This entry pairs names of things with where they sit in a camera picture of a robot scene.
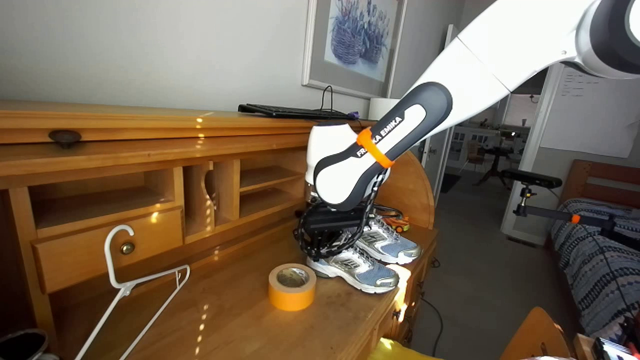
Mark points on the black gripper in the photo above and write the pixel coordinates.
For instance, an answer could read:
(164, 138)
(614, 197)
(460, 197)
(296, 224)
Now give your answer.
(327, 220)

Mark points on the blue grey sneaker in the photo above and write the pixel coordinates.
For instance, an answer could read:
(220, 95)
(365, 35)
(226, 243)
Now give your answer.
(393, 247)
(361, 272)

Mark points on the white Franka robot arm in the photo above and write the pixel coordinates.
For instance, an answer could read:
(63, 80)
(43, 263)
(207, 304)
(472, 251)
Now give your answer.
(506, 53)

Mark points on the orange toy car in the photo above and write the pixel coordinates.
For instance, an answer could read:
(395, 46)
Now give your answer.
(398, 223)

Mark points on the orange tape roll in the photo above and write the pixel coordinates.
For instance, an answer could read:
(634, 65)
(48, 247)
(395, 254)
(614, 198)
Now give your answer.
(290, 297)

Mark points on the black keyboard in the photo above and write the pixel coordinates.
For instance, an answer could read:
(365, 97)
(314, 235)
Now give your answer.
(286, 110)

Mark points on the wooden roll-top desk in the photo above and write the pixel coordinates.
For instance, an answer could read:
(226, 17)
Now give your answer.
(233, 321)

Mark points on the yellow cushion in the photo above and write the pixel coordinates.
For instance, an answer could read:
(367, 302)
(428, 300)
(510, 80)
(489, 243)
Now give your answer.
(397, 350)

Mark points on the black tripod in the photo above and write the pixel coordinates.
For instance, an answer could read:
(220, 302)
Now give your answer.
(496, 155)

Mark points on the framed flower picture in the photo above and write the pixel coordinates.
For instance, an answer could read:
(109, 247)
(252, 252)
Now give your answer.
(356, 33)

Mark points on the bed with striped blanket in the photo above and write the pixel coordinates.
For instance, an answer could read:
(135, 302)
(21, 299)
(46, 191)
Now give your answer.
(593, 266)

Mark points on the white whiteboard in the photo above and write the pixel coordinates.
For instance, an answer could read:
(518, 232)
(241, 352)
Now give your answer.
(593, 113)

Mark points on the black round object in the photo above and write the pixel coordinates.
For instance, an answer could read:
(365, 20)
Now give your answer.
(21, 346)

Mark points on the black stereo camera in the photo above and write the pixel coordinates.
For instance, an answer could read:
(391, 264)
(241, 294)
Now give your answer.
(532, 178)

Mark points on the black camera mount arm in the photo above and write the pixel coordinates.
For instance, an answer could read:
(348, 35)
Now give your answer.
(552, 212)

